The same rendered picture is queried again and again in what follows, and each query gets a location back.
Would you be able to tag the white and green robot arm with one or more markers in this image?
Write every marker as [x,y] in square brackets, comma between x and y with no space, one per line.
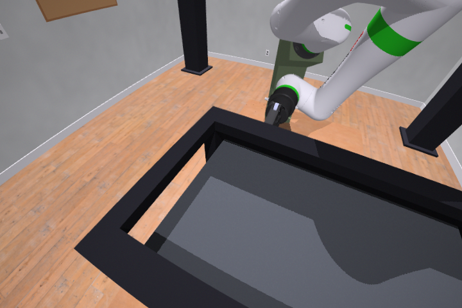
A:
[318,25]

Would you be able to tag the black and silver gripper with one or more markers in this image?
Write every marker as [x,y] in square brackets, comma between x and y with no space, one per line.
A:
[278,111]

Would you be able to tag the black rectangular frame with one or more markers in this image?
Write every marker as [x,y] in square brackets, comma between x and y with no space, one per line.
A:
[261,227]

